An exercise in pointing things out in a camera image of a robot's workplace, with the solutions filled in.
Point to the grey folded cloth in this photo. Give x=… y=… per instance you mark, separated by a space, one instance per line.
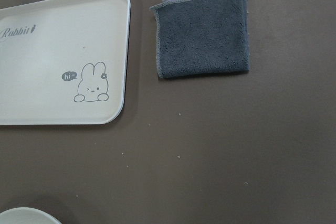
x=195 y=37

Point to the cream rabbit tray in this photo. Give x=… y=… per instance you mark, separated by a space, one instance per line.
x=64 y=61

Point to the cream round plate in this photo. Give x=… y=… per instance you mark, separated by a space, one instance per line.
x=27 y=215

